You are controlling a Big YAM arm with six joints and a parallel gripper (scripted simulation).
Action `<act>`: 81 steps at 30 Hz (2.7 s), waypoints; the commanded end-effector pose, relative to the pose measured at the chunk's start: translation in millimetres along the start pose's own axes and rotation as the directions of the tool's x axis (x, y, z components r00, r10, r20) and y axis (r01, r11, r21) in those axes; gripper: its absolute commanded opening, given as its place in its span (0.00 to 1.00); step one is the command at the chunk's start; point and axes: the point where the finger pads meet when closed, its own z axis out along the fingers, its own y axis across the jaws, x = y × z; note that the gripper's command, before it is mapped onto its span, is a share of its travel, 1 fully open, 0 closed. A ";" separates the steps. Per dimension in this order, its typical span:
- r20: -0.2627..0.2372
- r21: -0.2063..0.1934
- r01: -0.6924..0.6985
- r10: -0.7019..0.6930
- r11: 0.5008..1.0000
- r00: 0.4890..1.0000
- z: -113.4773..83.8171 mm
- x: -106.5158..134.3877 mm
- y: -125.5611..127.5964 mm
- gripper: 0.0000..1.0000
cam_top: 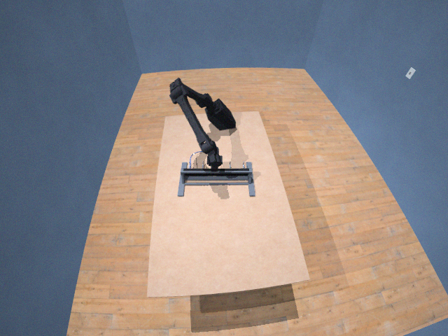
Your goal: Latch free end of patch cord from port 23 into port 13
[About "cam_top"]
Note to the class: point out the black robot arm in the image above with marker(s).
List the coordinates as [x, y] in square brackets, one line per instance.
[203, 100]

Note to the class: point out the grey patch panel rack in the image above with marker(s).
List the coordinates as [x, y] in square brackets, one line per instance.
[220, 175]

